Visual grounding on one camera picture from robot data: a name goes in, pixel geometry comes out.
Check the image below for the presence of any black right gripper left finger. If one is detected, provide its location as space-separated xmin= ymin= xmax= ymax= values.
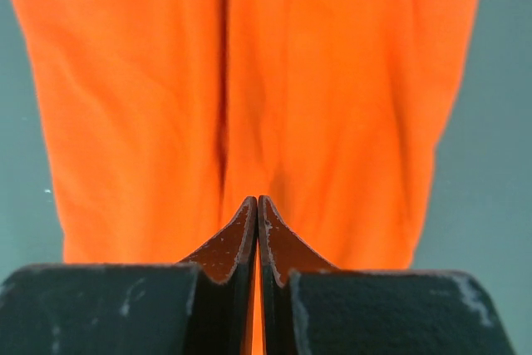
xmin=1 ymin=197 xmax=257 ymax=354

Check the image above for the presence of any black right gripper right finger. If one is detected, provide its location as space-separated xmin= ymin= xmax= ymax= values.
xmin=258 ymin=196 xmax=514 ymax=354

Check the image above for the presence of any orange t shirt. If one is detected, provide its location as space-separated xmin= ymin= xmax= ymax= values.
xmin=0 ymin=0 xmax=487 ymax=355

